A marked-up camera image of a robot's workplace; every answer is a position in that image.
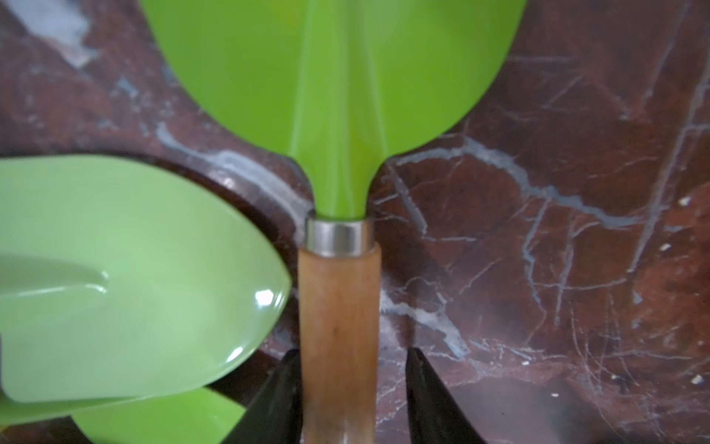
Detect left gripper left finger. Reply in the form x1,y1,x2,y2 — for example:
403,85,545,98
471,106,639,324
222,349,303,444

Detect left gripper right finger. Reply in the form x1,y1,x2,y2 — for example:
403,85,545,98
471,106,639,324
406,347,486,444

